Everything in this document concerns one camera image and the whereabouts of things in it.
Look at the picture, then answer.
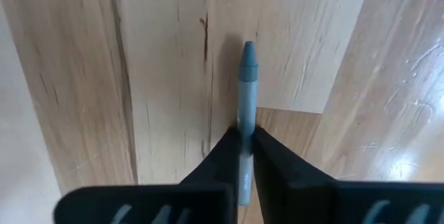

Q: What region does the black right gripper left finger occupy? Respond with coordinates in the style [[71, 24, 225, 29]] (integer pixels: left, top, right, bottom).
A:
[[53, 126, 241, 224]]

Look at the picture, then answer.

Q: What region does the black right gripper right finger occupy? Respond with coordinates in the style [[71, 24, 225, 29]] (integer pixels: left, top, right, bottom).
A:
[[253, 126, 444, 224]]

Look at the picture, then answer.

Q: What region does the grey-blue crayon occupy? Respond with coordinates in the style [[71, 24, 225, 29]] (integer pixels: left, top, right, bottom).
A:
[[237, 40, 259, 207]]

